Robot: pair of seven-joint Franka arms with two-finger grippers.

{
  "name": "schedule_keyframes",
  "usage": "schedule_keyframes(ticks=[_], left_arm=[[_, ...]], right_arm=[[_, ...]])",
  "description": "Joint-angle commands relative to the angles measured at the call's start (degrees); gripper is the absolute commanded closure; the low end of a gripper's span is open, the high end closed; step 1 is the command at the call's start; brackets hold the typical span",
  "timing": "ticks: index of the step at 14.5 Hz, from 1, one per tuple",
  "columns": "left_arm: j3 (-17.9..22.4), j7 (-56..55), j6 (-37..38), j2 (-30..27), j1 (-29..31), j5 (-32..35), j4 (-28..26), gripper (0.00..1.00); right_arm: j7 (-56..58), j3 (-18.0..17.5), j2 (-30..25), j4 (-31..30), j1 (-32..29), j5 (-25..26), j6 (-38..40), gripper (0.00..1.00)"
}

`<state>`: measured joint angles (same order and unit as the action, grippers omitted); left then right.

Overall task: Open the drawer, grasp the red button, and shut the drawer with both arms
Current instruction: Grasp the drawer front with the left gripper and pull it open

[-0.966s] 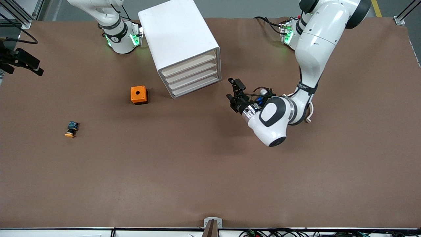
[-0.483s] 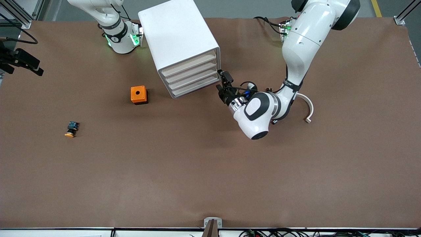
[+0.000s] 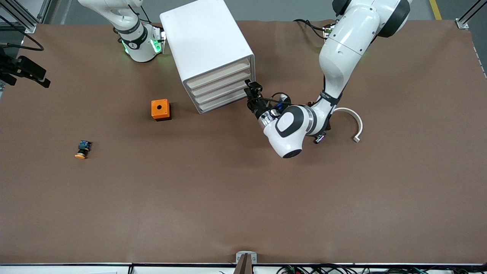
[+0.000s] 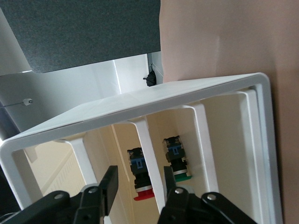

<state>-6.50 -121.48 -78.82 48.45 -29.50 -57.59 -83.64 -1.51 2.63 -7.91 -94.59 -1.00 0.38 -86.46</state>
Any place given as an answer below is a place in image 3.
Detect yellow mushroom push button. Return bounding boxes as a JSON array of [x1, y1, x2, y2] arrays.
[[75, 140, 92, 159]]

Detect brown table mat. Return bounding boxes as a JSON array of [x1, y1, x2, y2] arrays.
[[0, 19, 487, 266]]

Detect aluminium frame profile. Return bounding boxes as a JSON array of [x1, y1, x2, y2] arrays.
[[455, 0, 487, 30], [0, 0, 57, 34]]

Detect white curved plastic bracket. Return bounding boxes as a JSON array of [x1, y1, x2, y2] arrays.
[[333, 107, 363, 143]]

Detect orange button enclosure box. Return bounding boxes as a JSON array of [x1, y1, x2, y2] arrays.
[[151, 99, 172, 121]]

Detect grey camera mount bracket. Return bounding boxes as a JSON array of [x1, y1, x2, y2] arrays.
[[235, 251, 258, 274]]

